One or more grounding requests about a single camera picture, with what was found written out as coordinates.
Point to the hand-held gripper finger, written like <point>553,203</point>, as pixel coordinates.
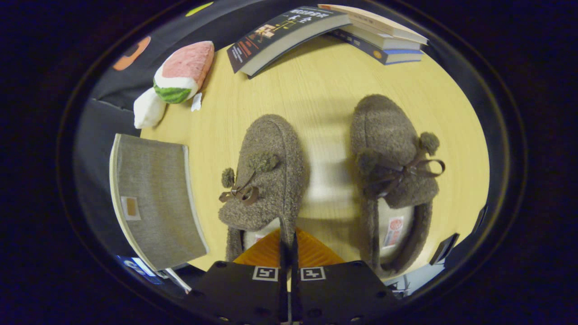
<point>284,289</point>
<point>293,289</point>

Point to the brown fuzzy shoe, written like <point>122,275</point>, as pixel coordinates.
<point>275,180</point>
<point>384,131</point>

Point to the grey fabric storage box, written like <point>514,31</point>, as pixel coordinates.
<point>158,203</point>

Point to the white flat object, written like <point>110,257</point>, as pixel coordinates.
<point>178,280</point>

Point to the blue printed packet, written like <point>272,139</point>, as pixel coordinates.
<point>135,267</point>

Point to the black flat object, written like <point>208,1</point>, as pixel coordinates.
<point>445,248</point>

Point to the white plush toy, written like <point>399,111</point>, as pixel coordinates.
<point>148,110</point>

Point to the watermelon slice plush toy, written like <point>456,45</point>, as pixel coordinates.
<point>187,63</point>

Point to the blue cover book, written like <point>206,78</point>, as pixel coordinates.
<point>388,55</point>

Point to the black cover book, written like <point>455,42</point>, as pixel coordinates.
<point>280,34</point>

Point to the white cover book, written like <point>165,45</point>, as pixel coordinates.
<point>384,41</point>

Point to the beige cover book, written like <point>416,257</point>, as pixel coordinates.
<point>375,22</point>

